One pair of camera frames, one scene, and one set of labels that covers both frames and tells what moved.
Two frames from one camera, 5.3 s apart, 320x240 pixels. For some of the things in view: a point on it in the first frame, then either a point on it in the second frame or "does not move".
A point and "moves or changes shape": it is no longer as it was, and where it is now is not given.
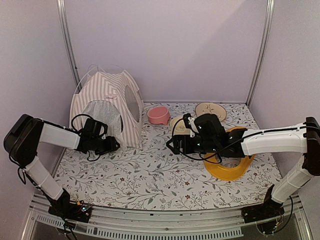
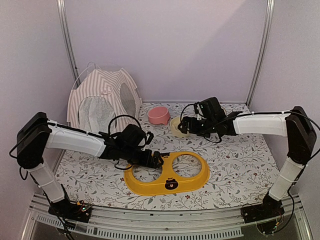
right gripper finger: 170,145 -> 182,126
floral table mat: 150,176 does not move
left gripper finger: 115,144 -> 157,158
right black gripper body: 206,145 -> 203,130
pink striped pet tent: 115,100 moves or changes shape
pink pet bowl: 158,115 does not move
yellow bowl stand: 218,171 -> 170,181
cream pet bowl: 180,128 does not move
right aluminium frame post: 268,29 does not move
